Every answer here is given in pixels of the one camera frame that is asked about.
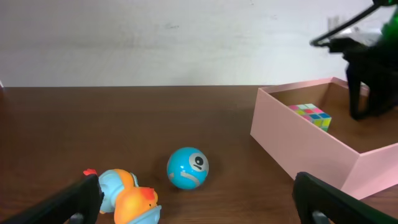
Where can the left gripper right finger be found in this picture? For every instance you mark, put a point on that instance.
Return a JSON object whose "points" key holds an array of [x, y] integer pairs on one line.
{"points": [[319, 202]]}

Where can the blue ball robot toy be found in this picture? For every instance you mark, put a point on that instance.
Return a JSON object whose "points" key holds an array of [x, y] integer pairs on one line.
{"points": [[187, 168]]}

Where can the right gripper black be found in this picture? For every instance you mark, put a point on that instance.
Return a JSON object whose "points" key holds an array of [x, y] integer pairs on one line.
{"points": [[375, 65]]}

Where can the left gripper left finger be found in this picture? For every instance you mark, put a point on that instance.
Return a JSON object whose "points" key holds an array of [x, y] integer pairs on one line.
{"points": [[78, 203]]}

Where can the rubik's cube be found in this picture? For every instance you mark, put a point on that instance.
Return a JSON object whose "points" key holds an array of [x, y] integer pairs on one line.
{"points": [[313, 114]]}

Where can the orange blue duck toy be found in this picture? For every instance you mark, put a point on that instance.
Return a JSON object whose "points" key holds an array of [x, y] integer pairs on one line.
{"points": [[126, 200]]}

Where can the cardboard box container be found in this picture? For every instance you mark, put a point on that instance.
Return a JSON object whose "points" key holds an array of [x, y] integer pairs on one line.
{"points": [[357, 157]]}

